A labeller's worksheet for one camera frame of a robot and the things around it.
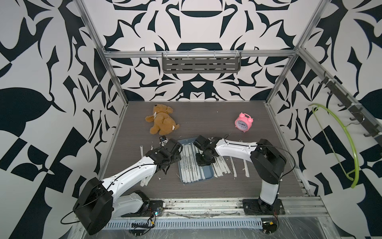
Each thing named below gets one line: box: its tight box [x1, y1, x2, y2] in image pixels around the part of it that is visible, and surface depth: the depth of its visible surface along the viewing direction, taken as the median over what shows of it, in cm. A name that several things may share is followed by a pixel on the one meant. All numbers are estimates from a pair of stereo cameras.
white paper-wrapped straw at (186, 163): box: [180, 142, 194, 184], surface depth 89 cm
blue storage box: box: [178, 136, 215, 185], surface depth 87 cm
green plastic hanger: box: [308, 103, 360, 189], surface depth 61 cm
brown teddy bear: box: [145, 103, 180, 136], surface depth 101 cm
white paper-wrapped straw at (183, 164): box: [177, 143, 189, 184], surface depth 89 cm
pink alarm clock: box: [234, 112, 254, 133], surface depth 101 cm
